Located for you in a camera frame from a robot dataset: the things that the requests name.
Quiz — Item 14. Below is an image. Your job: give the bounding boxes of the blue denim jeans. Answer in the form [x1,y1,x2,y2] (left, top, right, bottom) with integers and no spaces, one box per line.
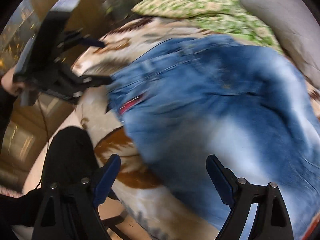
[109,35,319,239]

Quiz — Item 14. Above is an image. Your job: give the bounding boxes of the person's left hand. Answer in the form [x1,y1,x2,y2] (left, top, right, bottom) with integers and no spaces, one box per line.
[1,67,25,96]

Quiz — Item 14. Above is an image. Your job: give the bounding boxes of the wooden chair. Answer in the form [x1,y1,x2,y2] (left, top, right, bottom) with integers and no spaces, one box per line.
[101,210,131,240]

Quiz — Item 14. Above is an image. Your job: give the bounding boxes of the beige leaf print blanket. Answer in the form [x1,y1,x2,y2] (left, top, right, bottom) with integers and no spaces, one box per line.
[72,17,319,239]

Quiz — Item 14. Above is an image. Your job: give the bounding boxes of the green white patterned blanket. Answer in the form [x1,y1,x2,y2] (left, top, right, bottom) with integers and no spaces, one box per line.
[132,0,282,53]

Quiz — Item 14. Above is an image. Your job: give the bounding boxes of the grey quilted pillow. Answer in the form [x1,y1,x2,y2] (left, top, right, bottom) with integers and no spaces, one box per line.
[239,0,319,88]

